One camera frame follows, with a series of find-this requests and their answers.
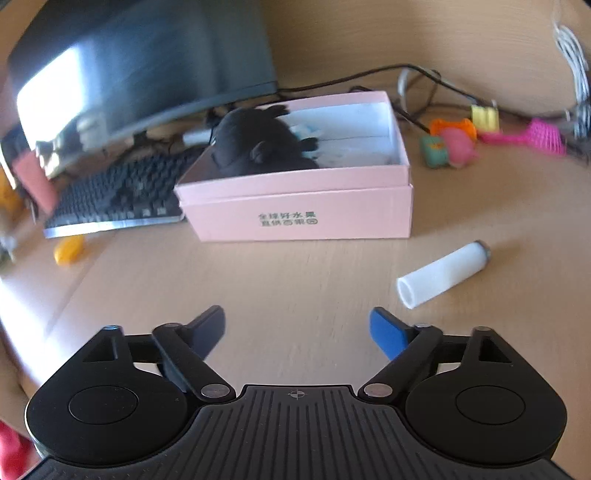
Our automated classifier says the grey looped cable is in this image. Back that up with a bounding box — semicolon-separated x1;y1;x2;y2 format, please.
398;68;441;109

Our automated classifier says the white plug with cable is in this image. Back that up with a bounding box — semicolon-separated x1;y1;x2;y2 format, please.
551;14;591;109

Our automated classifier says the white tube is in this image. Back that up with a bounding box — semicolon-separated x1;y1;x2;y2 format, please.
397;240;492;309

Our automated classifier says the black keyboard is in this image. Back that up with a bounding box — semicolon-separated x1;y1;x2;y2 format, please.
44;148;206;238

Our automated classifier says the pink cardboard box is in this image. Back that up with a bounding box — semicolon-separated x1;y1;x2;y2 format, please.
174;91;414;241

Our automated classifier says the small teal toy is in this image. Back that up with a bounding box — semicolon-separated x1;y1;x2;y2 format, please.
420;136;450;170

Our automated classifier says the red cloth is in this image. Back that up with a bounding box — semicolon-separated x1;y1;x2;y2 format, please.
0;406;35;480

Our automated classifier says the yellow spiky brush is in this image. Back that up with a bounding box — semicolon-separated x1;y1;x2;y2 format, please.
53;234;86;266

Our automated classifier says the yellow tape roll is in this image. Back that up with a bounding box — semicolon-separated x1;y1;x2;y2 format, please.
471;104;499;132

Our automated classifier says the pink card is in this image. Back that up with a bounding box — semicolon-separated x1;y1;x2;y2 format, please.
11;150;58;215

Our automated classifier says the black curved monitor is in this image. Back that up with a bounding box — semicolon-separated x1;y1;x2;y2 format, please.
7;0;280;153

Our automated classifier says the black cable bundle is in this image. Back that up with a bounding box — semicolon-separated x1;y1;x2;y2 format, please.
277;64;591;160

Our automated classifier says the pink orange plush toy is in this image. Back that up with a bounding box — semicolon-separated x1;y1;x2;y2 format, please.
430;118;481;166

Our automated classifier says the pink comb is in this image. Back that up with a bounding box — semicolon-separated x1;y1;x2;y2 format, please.
480;117;568;158

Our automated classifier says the wooden desktop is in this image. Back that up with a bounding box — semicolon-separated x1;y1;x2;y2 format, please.
0;83;591;480

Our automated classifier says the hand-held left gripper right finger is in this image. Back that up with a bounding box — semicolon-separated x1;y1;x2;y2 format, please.
362;306;513;404

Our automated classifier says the black plush toy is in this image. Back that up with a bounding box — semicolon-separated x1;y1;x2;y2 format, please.
205;104;319;176

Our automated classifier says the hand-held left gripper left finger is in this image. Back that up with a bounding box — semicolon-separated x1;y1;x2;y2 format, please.
83;305;237;402

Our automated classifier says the yellow plush figure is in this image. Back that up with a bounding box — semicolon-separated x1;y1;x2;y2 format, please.
0;168;26;215

